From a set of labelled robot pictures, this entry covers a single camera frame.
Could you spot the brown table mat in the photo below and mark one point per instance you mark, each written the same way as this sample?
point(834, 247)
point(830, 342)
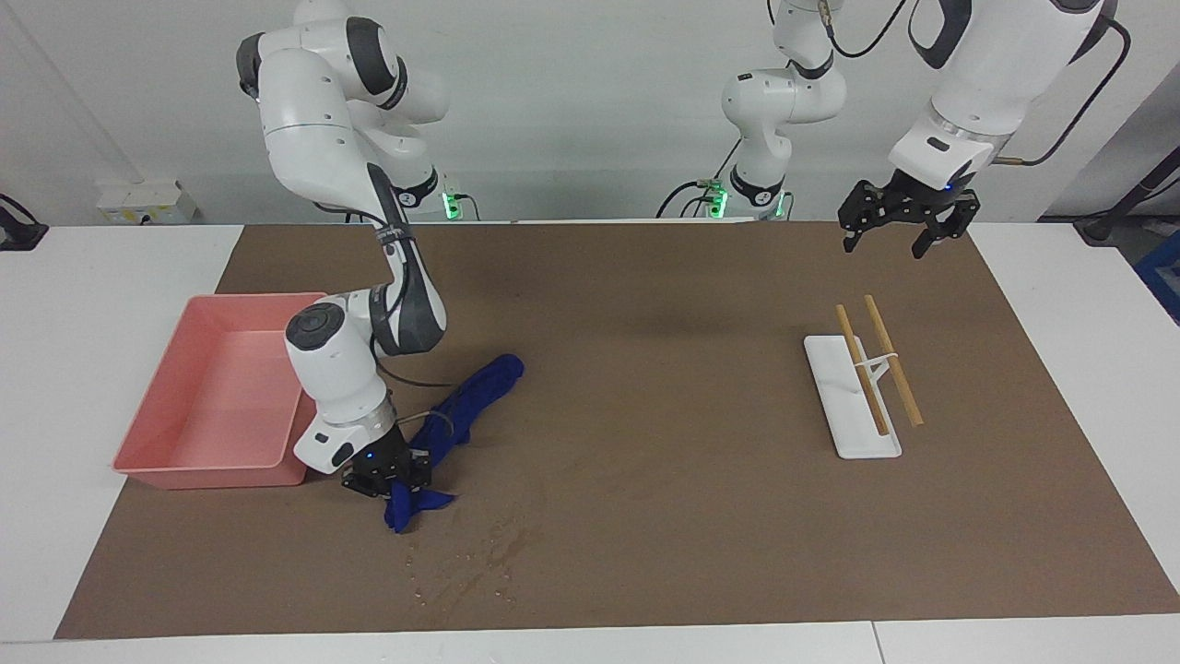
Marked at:
point(645, 415)

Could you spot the white towel rack base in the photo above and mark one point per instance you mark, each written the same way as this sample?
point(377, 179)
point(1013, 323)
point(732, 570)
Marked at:
point(843, 406)

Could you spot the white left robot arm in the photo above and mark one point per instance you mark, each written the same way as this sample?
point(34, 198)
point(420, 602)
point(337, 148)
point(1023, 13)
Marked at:
point(986, 74)

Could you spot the blue crate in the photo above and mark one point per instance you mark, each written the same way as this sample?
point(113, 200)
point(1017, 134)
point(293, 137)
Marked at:
point(1163, 277)

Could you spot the wooden rack rod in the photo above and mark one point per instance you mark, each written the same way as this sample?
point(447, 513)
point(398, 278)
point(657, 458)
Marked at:
point(899, 383)
point(862, 373)

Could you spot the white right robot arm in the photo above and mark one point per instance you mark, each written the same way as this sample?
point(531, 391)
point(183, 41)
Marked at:
point(313, 138)

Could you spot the blue towel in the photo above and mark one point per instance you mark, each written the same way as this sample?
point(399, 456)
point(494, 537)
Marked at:
point(479, 392)

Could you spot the black stand leg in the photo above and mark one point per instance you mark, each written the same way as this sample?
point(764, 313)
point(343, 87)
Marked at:
point(1129, 198)

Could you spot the spilled water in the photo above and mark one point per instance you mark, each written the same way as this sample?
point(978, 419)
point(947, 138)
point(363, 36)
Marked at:
point(507, 549)

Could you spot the black clamp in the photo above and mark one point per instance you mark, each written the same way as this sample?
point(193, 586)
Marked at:
point(18, 231)

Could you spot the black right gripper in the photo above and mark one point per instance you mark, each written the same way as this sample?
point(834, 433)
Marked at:
point(383, 456)

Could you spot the white wall socket box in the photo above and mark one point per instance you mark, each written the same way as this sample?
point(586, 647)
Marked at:
point(147, 201)

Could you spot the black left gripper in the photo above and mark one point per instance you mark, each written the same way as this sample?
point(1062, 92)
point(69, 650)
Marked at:
point(917, 201)

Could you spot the pink plastic bin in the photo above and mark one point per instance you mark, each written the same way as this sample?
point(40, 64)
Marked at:
point(221, 406)

